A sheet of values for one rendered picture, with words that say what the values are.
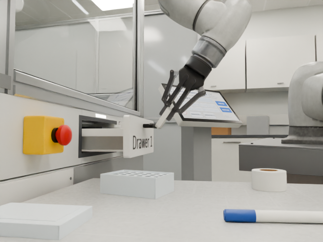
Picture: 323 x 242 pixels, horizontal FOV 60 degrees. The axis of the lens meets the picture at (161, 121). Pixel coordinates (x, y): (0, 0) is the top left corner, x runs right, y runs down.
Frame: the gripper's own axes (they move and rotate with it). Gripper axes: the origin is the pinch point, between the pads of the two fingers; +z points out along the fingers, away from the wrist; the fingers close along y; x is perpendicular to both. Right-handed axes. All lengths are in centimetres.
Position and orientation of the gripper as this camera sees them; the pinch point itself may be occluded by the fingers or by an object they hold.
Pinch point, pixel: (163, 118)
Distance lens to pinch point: 84.1
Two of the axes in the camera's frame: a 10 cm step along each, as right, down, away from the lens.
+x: -1.8, -0.6, -9.8
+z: -5.6, 8.3, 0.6
